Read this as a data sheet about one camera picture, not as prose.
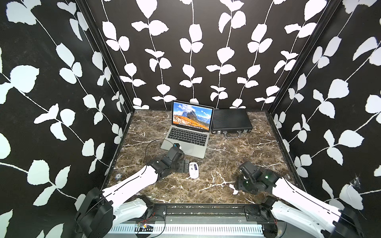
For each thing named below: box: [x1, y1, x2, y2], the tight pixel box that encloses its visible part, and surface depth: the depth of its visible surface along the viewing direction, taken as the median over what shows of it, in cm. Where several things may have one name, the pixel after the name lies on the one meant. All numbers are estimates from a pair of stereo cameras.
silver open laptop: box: [160, 100, 215, 159], surface depth 106 cm
